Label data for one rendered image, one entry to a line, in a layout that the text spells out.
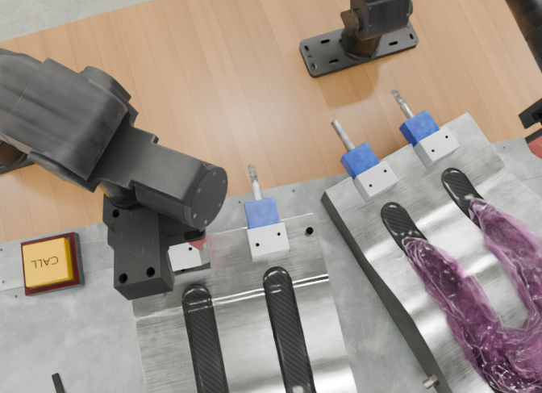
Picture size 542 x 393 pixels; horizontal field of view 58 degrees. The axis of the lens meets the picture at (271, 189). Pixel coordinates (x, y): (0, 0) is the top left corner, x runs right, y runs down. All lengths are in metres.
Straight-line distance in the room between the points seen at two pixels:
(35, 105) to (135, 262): 0.16
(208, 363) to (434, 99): 0.55
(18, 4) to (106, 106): 1.70
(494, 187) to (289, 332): 0.37
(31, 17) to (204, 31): 1.21
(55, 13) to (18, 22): 0.13
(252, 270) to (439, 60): 0.50
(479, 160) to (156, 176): 0.53
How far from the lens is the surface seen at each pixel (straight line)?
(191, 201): 0.40
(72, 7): 2.01
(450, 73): 0.91
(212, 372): 0.67
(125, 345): 0.77
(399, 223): 0.74
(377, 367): 0.77
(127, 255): 0.46
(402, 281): 0.70
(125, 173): 0.41
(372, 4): 0.74
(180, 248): 0.60
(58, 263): 0.77
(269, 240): 0.64
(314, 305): 0.66
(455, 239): 0.73
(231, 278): 0.66
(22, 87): 0.41
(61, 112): 0.40
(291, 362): 0.67
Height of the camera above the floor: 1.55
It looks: 75 degrees down
